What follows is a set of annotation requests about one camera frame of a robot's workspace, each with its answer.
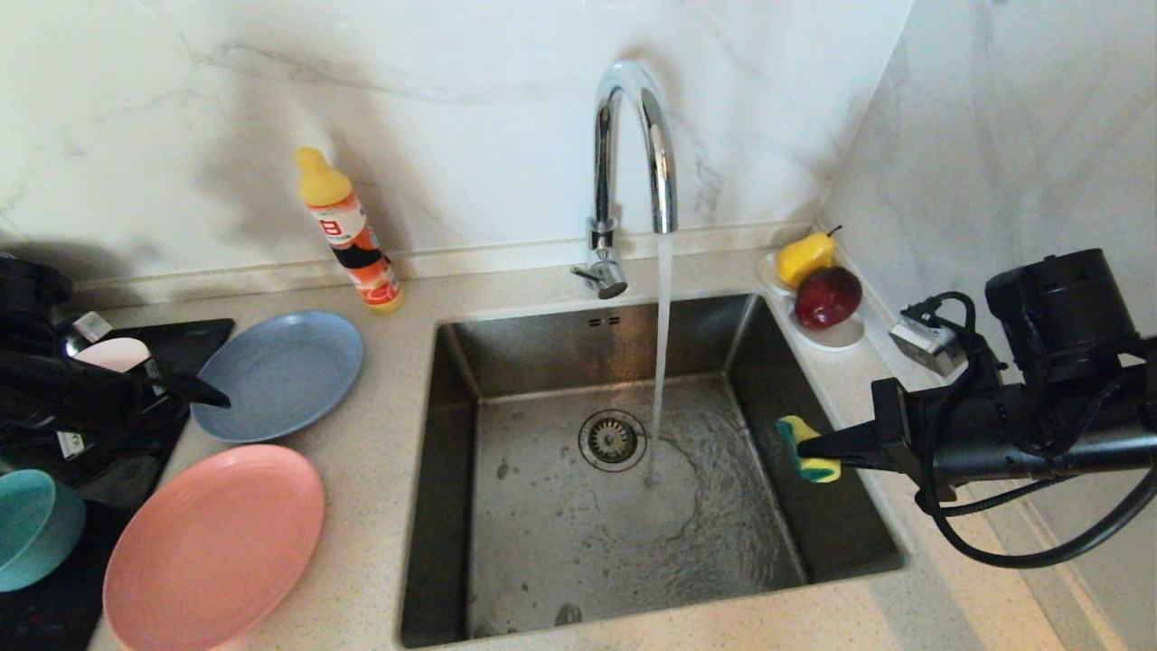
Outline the round metal drain strainer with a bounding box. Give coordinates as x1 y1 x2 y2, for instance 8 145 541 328
578 409 648 473

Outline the small white fruit dish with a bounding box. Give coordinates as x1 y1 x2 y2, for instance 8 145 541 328
757 251 867 352

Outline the pink plate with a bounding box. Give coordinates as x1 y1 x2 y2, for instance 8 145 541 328
102 444 326 651

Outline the black induction cooktop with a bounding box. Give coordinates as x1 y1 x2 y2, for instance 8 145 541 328
0 318 237 651

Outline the teal bowl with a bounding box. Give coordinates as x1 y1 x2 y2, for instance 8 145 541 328
0 469 88 593

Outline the orange white dish soap bottle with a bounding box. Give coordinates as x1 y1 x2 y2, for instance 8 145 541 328
295 147 406 316

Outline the stainless steel sink basin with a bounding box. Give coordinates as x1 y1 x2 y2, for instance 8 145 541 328
401 291 910 648

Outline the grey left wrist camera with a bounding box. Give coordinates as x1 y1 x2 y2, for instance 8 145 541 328
61 311 115 357

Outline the running water stream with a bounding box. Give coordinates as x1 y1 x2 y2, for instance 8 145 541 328
645 231 676 487

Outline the blue grey plate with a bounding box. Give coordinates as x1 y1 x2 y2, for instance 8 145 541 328
191 311 366 442

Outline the yellow pear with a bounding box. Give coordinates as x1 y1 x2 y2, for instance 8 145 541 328
776 226 842 288

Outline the yellow green sponge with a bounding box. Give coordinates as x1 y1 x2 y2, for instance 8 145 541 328
776 415 843 484

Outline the pink bowl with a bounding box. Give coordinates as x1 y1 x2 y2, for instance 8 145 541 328
72 337 153 373

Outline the dark red apple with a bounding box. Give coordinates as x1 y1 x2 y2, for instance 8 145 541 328
794 266 863 330

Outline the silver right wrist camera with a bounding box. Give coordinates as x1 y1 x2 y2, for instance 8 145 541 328
889 303 969 378

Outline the black right camera cable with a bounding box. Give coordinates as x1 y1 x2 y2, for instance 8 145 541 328
911 291 1157 570

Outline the chrome gooseneck faucet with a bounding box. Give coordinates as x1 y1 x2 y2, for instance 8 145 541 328
571 60 679 301

